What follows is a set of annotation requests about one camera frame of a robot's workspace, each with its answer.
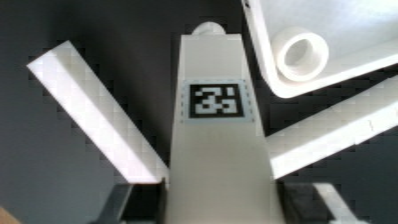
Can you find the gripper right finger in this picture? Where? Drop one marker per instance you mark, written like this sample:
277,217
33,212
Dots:
335,205

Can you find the white left fence block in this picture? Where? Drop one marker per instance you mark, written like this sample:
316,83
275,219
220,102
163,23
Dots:
76,89

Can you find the white desk leg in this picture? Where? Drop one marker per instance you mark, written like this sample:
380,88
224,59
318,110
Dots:
222,191

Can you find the white front fence bar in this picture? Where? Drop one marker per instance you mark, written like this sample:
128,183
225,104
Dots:
334,129

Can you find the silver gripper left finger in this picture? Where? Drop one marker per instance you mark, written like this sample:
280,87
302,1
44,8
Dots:
110,214

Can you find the white desk top tray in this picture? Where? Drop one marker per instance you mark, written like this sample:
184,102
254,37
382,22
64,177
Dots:
323,40

